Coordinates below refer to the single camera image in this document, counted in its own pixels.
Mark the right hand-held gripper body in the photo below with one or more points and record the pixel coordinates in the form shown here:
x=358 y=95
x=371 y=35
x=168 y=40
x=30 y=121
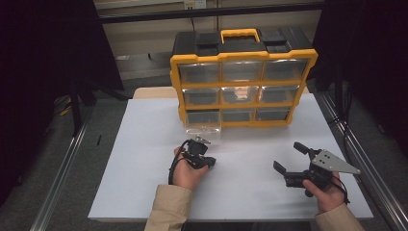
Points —
x=320 y=178

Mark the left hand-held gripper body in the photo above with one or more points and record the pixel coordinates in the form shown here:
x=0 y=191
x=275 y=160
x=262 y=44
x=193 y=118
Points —
x=197 y=149

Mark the single clear plastic drawer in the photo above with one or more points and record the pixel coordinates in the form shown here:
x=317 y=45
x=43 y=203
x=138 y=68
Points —
x=202 y=118

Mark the yellow black organizer cabinet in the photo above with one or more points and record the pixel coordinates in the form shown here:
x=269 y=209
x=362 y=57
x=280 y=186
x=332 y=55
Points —
x=240 y=47

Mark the person's left hand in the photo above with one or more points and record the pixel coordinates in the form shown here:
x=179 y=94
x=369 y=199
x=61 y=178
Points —
x=187 y=174

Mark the person's right hand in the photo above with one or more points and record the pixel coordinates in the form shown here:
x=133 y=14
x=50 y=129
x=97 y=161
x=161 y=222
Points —
x=328 y=197

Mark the group of clear drawers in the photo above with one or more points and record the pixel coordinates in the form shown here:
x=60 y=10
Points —
x=279 y=69

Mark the small black floor object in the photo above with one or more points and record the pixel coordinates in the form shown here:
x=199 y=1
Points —
x=99 y=140

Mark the black curtain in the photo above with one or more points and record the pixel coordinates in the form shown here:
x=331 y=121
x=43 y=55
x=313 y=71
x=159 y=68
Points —
x=378 y=48
x=32 y=64

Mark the black horizontal bar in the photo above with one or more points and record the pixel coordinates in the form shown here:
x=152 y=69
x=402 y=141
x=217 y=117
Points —
x=160 y=15

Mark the aluminium floor rail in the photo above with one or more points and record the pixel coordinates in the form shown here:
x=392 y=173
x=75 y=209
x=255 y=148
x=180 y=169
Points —
x=369 y=173
x=61 y=179

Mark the black stand post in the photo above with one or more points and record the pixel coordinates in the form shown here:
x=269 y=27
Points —
x=76 y=115

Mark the white wall socket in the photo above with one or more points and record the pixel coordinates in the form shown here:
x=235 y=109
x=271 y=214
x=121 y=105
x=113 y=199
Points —
x=195 y=4

